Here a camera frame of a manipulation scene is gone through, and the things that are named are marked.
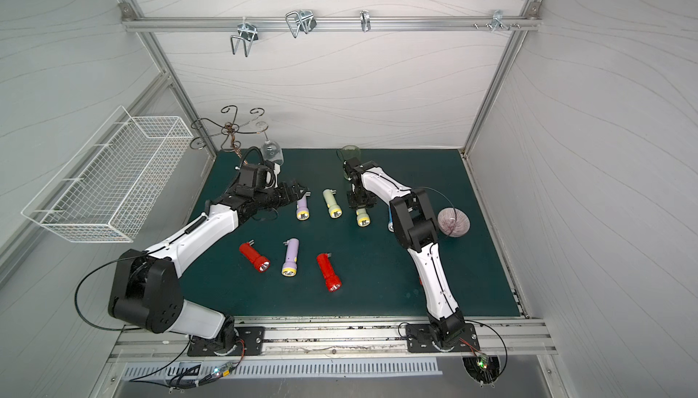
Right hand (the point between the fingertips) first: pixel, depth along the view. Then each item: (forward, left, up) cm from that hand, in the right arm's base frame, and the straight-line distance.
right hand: (359, 204), depth 102 cm
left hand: (-7, +19, +17) cm, 26 cm away
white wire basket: (-20, +64, +32) cm, 74 cm away
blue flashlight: (-10, -12, 0) cm, 15 cm away
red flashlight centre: (-30, +7, +2) cm, 31 cm away
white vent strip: (-54, +43, -2) cm, 69 cm away
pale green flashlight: (-5, +9, +2) cm, 10 cm away
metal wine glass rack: (+6, +41, +31) cm, 52 cm away
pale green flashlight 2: (-8, -2, +3) cm, 8 cm away
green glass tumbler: (+16, +5, +12) cm, 21 cm away
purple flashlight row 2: (-26, +21, +3) cm, 34 cm away
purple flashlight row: (-6, +21, +3) cm, 22 cm away
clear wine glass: (+6, +30, +23) cm, 38 cm away
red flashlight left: (-26, +30, +3) cm, 40 cm away
